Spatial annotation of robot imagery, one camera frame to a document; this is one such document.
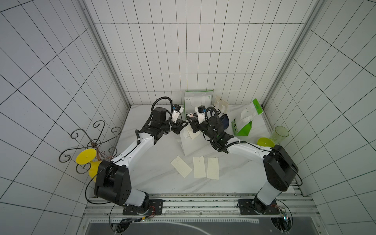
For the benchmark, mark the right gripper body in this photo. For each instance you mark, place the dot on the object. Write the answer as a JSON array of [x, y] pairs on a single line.
[[196, 126]]

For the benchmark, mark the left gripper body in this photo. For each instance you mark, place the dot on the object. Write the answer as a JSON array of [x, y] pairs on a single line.
[[166, 125]]

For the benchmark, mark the green white bag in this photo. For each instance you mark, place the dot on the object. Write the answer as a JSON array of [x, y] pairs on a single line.
[[242, 124], [193, 99]]

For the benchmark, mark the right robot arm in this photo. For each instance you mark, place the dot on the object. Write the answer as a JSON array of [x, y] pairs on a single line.
[[279, 168]]

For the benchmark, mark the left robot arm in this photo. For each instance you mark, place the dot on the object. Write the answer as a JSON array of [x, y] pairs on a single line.
[[113, 182]]

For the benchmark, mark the navy blue beige bag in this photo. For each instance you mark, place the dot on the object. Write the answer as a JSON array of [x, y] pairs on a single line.
[[222, 106]]

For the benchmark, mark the lime green bowl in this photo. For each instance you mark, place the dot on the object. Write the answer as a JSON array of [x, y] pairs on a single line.
[[265, 142]]

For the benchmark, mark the clear green plastic cup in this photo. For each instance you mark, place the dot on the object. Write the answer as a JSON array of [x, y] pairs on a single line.
[[279, 134]]

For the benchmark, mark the yellow plastic goblet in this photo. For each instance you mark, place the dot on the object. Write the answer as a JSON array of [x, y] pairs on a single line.
[[89, 156]]

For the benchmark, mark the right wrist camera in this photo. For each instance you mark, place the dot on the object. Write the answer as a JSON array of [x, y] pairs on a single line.
[[201, 113]]

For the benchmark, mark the black wire scroll stand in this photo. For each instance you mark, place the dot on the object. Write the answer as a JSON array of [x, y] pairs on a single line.
[[103, 155]]

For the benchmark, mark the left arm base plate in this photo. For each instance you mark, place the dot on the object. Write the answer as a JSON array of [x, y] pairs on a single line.
[[150, 207]]

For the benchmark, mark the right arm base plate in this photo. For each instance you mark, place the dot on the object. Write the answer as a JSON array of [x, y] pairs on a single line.
[[249, 207]]

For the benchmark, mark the aluminium mounting rail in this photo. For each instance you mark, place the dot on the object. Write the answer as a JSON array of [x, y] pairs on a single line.
[[209, 205]]

